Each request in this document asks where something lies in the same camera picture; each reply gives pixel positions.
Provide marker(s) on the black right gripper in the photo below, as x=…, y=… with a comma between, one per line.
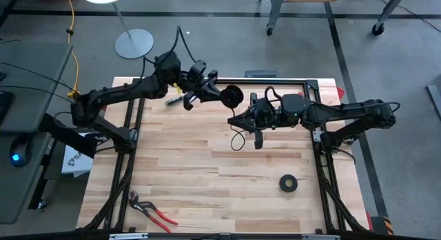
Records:
x=259, y=140

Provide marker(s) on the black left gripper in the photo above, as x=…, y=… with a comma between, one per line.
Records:
x=189, y=101

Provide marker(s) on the black tape roll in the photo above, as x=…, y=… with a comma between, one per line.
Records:
x=288, y=183
x=231, y=96

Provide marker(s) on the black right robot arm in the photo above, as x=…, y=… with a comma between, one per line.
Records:
x=344, y=110

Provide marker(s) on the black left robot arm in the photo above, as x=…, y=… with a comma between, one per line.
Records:
x=120, y=91

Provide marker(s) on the white floor lamp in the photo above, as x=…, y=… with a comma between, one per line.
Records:
x=134, y=43

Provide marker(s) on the red corner clamp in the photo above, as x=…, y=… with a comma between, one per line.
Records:
x=103, y=107
x=340, y=92

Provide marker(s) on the wooden-top workbench on casters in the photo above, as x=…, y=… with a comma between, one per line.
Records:
x=275, y=9

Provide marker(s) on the white cardboard box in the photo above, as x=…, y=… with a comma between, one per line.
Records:
x=74, y=160

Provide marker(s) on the black computer mouse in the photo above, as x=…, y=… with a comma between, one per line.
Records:
x=20, y=152

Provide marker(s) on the grey desk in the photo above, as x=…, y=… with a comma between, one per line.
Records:
x=20, y=185

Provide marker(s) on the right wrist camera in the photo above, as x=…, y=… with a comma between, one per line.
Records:
x=265, y=109

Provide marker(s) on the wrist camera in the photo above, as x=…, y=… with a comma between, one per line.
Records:
x=265, y=109
x=197, y=69

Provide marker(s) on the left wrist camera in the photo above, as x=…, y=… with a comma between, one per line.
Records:
x=197, y=69

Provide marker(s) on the silver bracket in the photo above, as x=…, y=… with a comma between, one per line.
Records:
x=128, y=236
x=320, y=237

